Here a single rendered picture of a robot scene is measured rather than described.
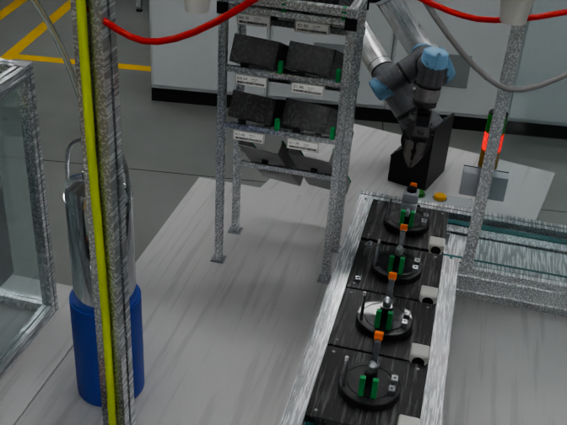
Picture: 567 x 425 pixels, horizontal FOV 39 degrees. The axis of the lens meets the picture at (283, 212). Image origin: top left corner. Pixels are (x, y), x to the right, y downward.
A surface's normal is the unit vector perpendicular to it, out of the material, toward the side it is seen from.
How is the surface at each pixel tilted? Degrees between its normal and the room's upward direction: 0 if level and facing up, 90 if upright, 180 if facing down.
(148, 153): 0
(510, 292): 90
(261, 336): 0
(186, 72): 90
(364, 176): 0
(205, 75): 90
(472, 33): 90
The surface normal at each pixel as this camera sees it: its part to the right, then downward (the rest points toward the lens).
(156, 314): 0.06, -0.86
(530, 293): -0.24, 0.48
